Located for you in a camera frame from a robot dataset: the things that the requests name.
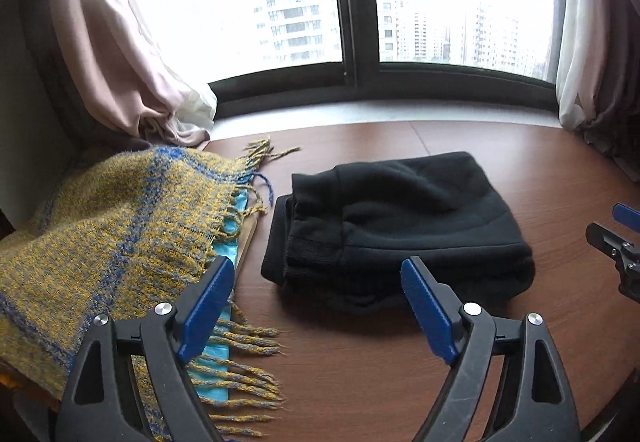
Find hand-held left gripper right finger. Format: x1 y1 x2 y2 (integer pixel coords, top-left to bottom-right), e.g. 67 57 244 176
400 257 581 442

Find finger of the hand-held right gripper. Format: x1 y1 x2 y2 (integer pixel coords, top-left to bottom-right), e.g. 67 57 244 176
586 222 626 257
614 203 640 226

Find tall apartment tower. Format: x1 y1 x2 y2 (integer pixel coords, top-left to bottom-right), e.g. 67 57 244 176
250 0 343 63

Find dark mauve curtain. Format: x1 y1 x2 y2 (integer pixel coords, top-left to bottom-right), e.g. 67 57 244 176
580 0 640 175

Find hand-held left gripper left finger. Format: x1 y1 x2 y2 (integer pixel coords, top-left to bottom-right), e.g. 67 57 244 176
59 256 236 442

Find white sheer curtain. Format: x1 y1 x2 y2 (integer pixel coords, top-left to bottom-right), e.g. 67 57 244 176
552 0 601 131
172 79 219 133

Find pink curtain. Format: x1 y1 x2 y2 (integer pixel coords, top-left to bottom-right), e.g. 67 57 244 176
45 0 212 151

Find row of distant buildings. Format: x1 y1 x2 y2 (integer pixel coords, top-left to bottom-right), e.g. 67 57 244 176
377 0 548 72

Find yellow blue plaid fringed blanket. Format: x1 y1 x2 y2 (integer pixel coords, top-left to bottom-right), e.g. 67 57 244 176
0 137 301 442

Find wooden board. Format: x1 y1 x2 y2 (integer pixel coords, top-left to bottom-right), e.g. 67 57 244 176
232 214 262 275

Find teal cloth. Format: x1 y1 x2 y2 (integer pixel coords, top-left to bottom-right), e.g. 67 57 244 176
192 187 251 405

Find black pants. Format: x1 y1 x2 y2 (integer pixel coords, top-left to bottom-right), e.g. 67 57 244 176
260 152 536 315

